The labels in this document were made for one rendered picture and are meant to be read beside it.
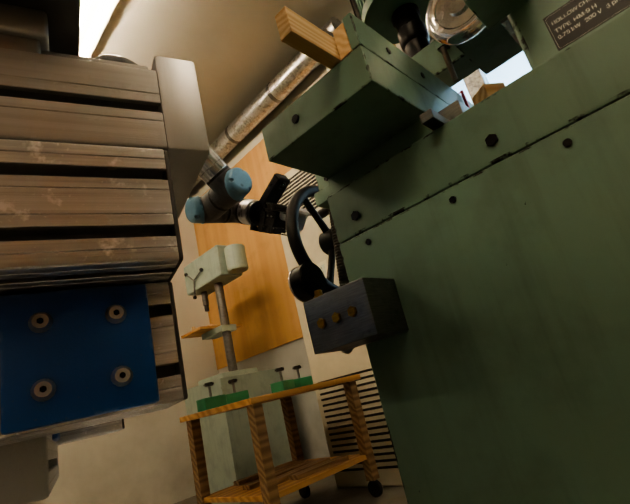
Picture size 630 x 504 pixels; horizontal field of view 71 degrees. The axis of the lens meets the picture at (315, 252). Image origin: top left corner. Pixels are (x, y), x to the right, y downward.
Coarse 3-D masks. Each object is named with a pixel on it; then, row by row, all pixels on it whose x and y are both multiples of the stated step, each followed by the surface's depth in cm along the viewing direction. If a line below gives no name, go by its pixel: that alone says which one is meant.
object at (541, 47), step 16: (528, 0) 66; (544, 0) 65; (560, 0) 63; (512, 16) 68; (528, 16) 66; (544, 16) 65; (528, 32) 66; (544, 32) 64; (528, 48) 66; (544, 48) 64
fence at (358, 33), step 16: (352, 16) 60; (352, 32) 59; (368, 32) 62; (352, 48) 59; (368, 48) 59; (384, 48) 64; (400, 64) 66; (416, 64) 72; (416, 80) 69; (432, 80) 75; (448, 96) 78
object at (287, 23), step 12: (288, 12) 55; (288, 24) 54; (300, 24) 56; (312, 24) 58; (288, 36) 54; (300, 36) 55; (312, 36) 57; (324, 36) 59; (300, 48) 56; (312, 48) 57; (324, 48) 58; (336, 48) 61; (324, 60) 59; (336, 60) 60
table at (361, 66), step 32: (352, 64) 59; (384, 64) 61; (320, 96) 62; (352, 96) 58; (384, 96) 60; (416, 96) 66; (288, 128) 66; (320, 128) 64; (352, 128) 66; (384, 128) 68; (288, 160) 70; (320, 160) 73; (352, 160) 75; (320, 192) 90
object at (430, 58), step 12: (432, 48) 85; (456, 48) 82; (420, 60) 87; (432, 60) 85; (444, 60) 84; (456, 60) 82; (468, 60) 83; (432, 72) 85; (444, 72) 84; (456, 72) 85; (468, 72) 86
